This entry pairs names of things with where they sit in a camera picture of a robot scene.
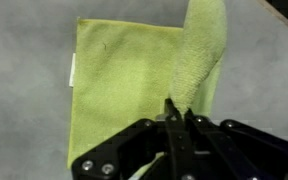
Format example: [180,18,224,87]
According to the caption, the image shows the yellow microfibre towel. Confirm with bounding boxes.
[66,0,228,180]

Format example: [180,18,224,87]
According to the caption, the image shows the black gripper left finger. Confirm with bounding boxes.
[71,98,198,180]

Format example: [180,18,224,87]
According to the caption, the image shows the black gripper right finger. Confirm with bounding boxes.
[183,108,288,180]

